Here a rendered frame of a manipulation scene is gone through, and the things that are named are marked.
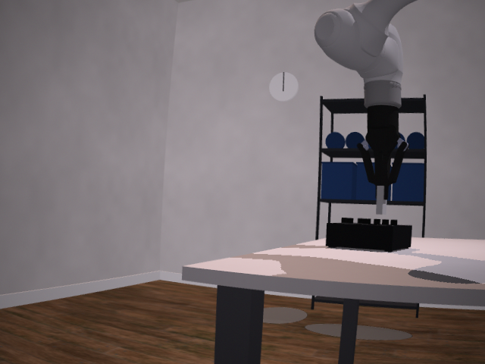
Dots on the black lighting desk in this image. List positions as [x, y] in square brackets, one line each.
[374, 236]

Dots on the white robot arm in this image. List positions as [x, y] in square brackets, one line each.
[354, 37]

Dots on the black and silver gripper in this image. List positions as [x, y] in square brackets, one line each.
[383, 135]

